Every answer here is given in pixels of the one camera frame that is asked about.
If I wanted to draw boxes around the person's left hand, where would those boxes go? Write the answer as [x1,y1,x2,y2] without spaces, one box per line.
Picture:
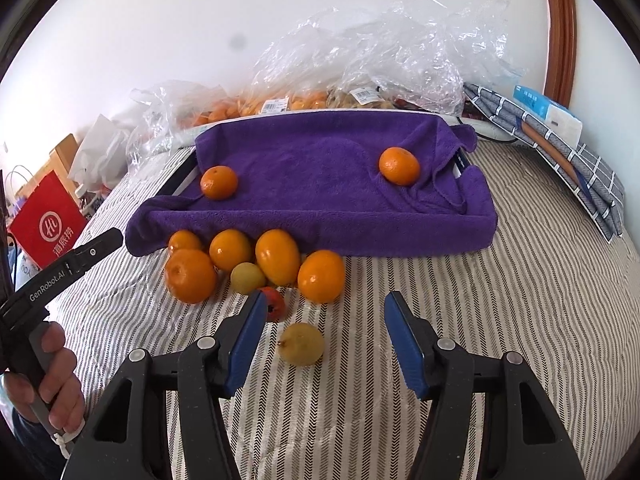
[0,321,87,436]

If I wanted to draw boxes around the small white box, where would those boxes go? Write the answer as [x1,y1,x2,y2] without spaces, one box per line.
[545,102,585,148]

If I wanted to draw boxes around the light wooden furniture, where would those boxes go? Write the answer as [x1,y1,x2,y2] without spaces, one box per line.
[50,132,81,176]

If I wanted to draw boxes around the brown wooden door frame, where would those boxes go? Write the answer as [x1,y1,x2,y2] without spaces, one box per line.
[542,0,578,96]

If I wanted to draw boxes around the yellow-green plum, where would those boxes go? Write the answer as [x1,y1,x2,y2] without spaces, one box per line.
[230,262,267,295]

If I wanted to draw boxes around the blue tissue packet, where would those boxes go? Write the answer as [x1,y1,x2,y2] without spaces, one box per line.
[512,85,561,121]

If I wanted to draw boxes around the crumpled clear plastic bag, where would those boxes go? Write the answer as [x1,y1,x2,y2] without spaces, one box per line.
[127,82,236,161]

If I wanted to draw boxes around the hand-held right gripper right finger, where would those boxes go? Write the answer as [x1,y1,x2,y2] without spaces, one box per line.
[382,290,586,480]

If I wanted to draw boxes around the yellow round fruit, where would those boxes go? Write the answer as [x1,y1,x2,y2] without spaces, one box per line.
[277,322,326,367]

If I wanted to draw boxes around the navy checked cloth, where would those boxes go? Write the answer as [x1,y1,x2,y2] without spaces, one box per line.
[462,82,626,243]

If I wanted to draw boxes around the striped mattress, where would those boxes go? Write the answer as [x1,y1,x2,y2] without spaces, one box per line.
[50,130,640,480]

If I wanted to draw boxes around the clear plastic bag of oranges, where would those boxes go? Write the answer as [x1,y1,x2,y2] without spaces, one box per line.
[235,7,351,116]

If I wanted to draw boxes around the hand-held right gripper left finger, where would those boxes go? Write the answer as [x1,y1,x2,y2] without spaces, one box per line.
[60,290,268,480]

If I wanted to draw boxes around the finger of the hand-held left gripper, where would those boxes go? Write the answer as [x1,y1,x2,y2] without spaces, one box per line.
[62,227,125,276]

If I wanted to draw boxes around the small red fruit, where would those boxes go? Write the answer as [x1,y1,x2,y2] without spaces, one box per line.
[260,286,287,322]

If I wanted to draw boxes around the red paper bag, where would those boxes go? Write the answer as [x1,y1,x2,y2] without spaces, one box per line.
[5,165,88,268]

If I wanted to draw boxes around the white plastic bag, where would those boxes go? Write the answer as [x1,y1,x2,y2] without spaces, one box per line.
[67,114,132,196]

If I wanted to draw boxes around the clear plastic bag of longans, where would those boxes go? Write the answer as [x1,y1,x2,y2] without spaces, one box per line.
[327,0,526,116]

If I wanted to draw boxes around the purple towel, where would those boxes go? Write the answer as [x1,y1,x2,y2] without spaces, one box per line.
[125,110,498,261]

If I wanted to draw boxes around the orange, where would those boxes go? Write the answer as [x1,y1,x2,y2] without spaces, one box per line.
[378,146,421,187]
[297,250,347,305]
[209,229,253,273]
[167,230,204,256]
[200,165,239,202]
[255,229,302,287]
[165,249,218,305]

